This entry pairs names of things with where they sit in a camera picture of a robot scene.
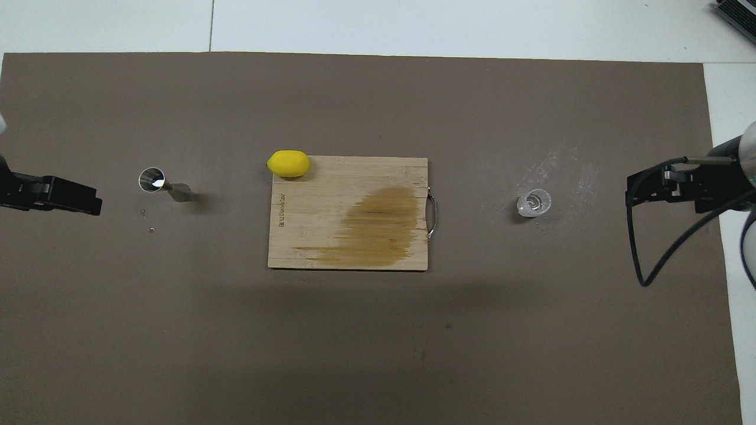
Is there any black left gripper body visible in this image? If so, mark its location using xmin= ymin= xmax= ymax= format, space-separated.
xmin=0 ymin=155 xmax=47 ymax=211

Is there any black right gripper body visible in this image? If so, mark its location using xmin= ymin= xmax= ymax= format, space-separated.
xmin=670 ymin=137 xmax=754 ymax=214

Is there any steel double jigger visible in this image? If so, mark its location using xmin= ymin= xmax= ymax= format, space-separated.
xmin=138 ymin=167 xmax=193 ymax=203

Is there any small clear glass cup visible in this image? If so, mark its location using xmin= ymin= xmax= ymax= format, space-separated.
xmin=516 ymin=188 xmax=552 ymax=218

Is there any dark ribbed device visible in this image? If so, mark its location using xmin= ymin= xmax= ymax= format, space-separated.
xmin=713 ymin=0 xmax=756 ymax=29

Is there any yellow lemon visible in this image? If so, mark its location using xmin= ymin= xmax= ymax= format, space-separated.
xmin=266 ymin=150 xmax=311 ymax=179

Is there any wooden cutting board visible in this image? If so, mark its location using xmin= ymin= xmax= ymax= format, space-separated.
xmin=268 ymin=156 xmax=438 ymax=272

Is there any brown table mat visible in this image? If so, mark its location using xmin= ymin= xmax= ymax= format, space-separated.
xmin=0 ymin=52 xmax=744 ymax=425

